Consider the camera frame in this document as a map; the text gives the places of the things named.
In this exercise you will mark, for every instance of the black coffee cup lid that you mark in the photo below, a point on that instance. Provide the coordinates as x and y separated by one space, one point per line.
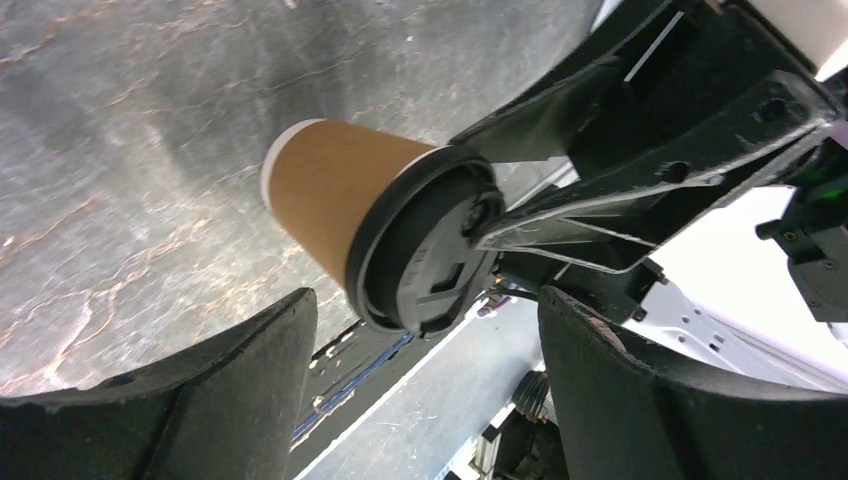
412 265

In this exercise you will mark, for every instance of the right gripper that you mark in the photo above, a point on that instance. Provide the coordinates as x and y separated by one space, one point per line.
776 72

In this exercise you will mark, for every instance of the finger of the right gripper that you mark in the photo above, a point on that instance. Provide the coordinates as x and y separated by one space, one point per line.
543 120

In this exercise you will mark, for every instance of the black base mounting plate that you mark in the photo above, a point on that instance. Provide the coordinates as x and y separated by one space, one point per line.
334 374

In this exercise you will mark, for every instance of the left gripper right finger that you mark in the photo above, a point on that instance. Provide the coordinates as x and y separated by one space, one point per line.
629 408

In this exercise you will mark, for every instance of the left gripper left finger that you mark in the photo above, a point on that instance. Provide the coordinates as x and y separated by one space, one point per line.
224 408

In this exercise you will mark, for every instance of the brown paper coffee cup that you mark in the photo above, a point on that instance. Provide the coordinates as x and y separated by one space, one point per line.
321 177

